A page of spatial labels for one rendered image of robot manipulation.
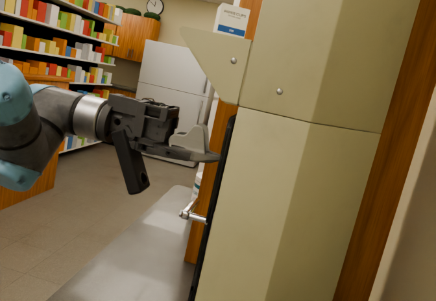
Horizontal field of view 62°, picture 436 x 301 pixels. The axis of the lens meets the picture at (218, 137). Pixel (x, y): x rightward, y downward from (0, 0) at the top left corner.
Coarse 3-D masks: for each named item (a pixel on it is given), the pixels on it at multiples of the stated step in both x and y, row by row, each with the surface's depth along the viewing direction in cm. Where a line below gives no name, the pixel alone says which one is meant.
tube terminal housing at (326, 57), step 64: (320, 0) 51; (384, 0) 56; (256, 64) 54; (320, 64) 52; (384, 64) 60; (256, 128) 55; (320, 128) 55; (256, 192) 56; (320, 192) 59; (256, 256) 57; (320, 256) 64
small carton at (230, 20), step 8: (224, 8) 61; (232, 8) 62; (240, 8) 62; (216, 16) 66; (224, 16) 62; (232, 16) 62; (240, 16) 62; (248, 16) 62; (216, 24) 64; (224, 24) 62; (232, 24) 62; (240, 24) 62; (216, 32) 62; (224, 32) 62; (232, 32) 62; (240, 32) 63
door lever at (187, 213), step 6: (198, 198) 72; (192, 204) 67; (198, 204) 70; (180, 210) 64; (186, 210) 64; (192, 210) 65; (180, 216) 64; (186, 216) 63; (192, 216) 63; (198, 216) 63; (204, 216) 64; (204, 222) 63
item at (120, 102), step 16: (112, 96) 61; (112, 112) 62; (128, 112) 61; (144, 112) 59; (160, 112) 59; (176, 112) 63; (112, 128) 62; (128, 128) 61; (144, 128) 60; (160, 128) 60; (144, 144) 59; (160, 144) 60
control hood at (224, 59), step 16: (192, 32) 55; (208, 32) 55; (192, 48) 55; (208, 48) 55; (224, 48) 54; (240, 48) 54; (208, 64) 55; (224, 64) 54; (240, 64) 54; (224, 80) 55; (240, 80) 54; (224, 96) 55; (240, 96) 55
